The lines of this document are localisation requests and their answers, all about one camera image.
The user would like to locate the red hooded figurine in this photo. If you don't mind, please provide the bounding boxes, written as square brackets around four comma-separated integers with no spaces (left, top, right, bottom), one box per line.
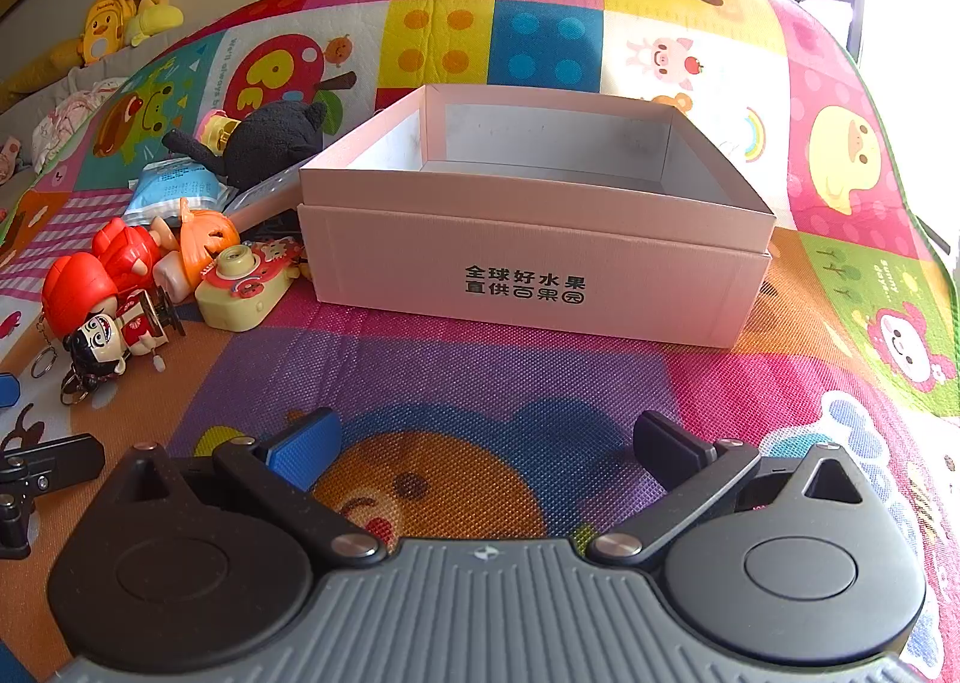
[30,252,122,380]

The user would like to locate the pink white baby clothes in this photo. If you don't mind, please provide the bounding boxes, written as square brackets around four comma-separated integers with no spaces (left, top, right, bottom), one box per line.
[31,85,113,167]

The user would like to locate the black-haired keychain figurine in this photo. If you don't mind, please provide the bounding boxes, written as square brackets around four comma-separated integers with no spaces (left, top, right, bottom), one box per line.
[60,284,188,405]

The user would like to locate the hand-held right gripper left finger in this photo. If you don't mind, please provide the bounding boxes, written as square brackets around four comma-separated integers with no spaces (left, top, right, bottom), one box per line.
[105,407,387,568]

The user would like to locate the black plush cat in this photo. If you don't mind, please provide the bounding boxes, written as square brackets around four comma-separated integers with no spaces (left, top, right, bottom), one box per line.
[161,97,331,191]

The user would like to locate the small pink yellow toy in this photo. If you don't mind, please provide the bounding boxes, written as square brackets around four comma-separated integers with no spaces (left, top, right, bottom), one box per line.
[193,109,245,157]

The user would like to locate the yellow plush dog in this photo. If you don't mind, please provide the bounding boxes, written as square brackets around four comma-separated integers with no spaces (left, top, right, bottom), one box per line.
[122,0,185,49]

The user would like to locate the pink cardboard box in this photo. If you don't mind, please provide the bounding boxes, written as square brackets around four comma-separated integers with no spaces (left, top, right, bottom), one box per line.
[296,83,778,351]

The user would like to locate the red ridged-hair figurine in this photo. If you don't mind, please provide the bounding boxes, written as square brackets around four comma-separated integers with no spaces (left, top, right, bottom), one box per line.
[91,216,181,302]

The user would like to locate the grey sofa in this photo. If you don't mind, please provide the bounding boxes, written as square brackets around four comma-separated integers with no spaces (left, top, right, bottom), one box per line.
[0,46,133,186]

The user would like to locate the orange-haired figurine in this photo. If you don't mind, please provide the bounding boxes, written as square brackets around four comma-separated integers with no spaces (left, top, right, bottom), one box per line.
[150,197,242,303]

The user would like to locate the blue tissue packet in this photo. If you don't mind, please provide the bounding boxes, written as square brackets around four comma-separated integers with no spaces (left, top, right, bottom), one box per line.
[121,157,227,227]

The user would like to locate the colourful cartoon play mat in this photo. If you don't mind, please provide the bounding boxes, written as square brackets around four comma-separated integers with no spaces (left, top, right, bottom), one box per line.
[0,0,960,683]

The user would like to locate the yellow duck plush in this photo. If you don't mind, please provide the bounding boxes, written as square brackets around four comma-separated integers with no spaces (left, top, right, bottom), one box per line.
[79,0,145,67]

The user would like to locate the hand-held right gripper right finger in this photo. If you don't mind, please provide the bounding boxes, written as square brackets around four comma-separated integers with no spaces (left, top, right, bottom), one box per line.
[589,410,880,568]

